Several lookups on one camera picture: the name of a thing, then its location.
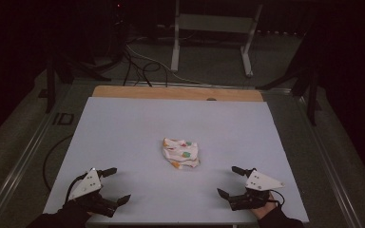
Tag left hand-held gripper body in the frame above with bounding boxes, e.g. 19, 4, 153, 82
67, 167, 119, 219

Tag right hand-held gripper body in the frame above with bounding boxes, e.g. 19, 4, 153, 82
227, 170, 285, 212

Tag white fruit print pants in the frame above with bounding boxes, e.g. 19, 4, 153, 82
162, 137, 202, 170

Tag person's left hand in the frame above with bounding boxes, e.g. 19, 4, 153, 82
66, 203, 93, 219

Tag person's right hand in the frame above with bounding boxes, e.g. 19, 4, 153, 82
252, 194, 279, 220

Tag white table mat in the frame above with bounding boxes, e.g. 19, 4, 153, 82
42, 96, 310, 224

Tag wooden table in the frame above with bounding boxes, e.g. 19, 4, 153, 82
92, 85, 264, 103

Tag black tripod stand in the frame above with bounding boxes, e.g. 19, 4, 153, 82
37, 51, 112, 115
256, 66, 323, 127

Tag grey metal stand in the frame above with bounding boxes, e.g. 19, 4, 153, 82
170, 0, 264, 79

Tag left hand-held gripper cable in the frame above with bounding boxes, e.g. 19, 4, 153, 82
64, 172, 89, 204

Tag hand-held gripper cable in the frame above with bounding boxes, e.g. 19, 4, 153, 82
268, 188, 286, 206
64, 172, 89, 204

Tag right hand-held gripper cable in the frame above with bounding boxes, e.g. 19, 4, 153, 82
268, 188, 286, 206

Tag black floor cable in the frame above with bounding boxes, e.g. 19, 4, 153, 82
42, 134, 74, 192

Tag metal floor rail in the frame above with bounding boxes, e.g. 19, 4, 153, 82
259, 86, 364, 228
0, 79, 77, 228

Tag bundle of black cables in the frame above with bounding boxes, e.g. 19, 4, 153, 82
122, 44, 169, 88

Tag white floor cable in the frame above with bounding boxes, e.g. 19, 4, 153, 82
125, 44, 210, 86

